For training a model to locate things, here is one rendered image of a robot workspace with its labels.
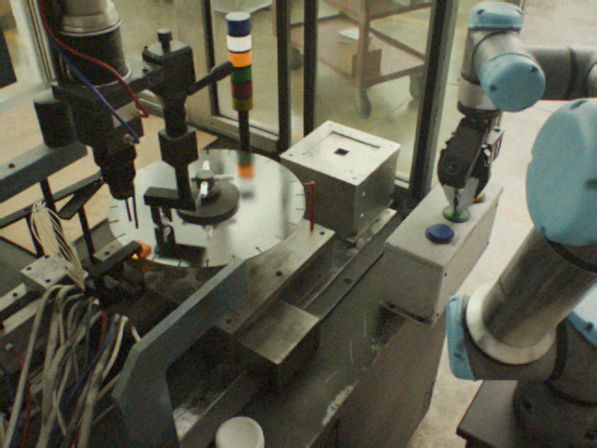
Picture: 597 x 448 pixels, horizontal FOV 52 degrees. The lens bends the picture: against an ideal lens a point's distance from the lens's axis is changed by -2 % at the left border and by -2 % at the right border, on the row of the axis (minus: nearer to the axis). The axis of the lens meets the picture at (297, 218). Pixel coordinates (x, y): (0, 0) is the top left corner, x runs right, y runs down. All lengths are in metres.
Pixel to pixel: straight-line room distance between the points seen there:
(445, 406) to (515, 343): 1.18
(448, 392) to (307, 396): 1.04
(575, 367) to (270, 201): 0.53
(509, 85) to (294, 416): 0.57
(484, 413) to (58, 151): 0.79
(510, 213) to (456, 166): 1.77
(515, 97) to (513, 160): 2.24
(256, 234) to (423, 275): 0.29
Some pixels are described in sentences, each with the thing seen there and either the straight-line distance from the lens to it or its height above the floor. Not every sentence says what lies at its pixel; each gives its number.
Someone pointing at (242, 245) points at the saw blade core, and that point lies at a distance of 0.97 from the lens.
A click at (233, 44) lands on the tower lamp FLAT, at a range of 1.23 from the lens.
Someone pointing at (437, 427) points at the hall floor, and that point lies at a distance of 1.93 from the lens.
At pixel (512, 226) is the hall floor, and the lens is 2.68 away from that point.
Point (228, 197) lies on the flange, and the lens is 1.05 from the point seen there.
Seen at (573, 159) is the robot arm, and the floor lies 1.32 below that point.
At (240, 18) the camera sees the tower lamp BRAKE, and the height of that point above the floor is 1.16.
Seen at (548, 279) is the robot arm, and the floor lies 1.15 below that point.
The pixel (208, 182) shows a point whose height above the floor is 1.00.
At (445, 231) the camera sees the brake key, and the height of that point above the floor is 0.91.
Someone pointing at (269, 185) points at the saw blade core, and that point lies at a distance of 1.09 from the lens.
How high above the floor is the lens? 1.57
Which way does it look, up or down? 38 degrees down
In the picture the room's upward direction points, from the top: straight up
